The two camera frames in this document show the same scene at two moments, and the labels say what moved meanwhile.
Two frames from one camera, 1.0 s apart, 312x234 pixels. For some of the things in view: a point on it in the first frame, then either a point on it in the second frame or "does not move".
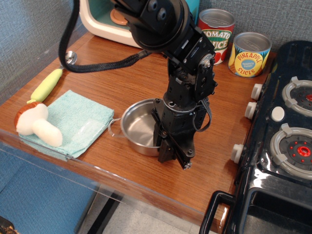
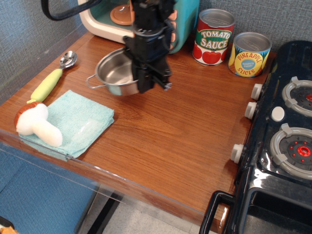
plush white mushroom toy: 31,118 does not move
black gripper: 177,129 -> 149,49
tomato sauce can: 217,25 does not move
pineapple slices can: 250,54 does not move
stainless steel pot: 136,126 -> 115,70
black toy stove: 272,181 does not move
